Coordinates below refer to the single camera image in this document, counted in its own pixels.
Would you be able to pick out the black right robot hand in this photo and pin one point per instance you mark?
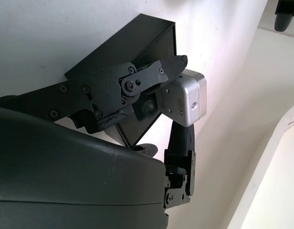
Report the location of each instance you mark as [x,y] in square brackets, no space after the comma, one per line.
[66,179]

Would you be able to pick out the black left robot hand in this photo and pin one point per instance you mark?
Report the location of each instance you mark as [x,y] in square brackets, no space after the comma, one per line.
[284,16]

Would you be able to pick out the small silver depth camera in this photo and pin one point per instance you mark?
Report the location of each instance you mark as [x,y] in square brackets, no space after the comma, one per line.
[190,95]

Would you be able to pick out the black box base with insert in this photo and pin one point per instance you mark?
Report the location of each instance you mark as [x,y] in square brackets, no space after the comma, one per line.
[142,40]

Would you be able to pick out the white curved furniture piece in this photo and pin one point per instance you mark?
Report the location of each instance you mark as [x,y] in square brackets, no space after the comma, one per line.
[283,171]

